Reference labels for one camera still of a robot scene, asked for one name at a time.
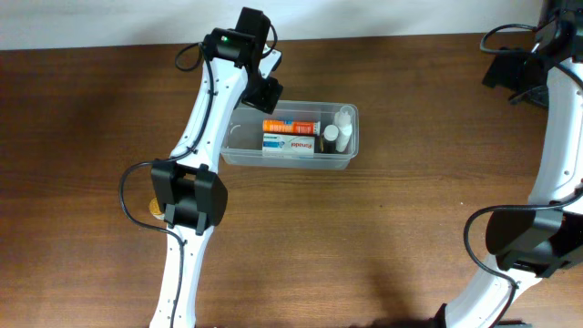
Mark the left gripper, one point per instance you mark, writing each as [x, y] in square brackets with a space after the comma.
[266, 100]

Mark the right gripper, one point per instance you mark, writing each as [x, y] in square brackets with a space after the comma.
[503, 73]

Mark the orange effervescent tablet tube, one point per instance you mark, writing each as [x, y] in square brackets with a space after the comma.
[291, 127]

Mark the white green Panadol box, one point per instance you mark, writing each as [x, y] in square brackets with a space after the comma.
[288, 145]

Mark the dark bottle white cap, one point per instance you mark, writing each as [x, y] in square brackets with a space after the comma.
[328, 139]

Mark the white squeeze bottle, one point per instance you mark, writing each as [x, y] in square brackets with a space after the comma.
[343, 121]

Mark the small gold-lid jar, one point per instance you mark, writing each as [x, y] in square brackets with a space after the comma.
[155, 210]

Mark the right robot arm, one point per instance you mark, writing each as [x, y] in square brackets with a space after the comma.
[516, 246]

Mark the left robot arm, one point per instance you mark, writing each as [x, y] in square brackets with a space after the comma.
[237, 66]

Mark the clear plastic container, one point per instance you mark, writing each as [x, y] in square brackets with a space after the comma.
[244, 141]

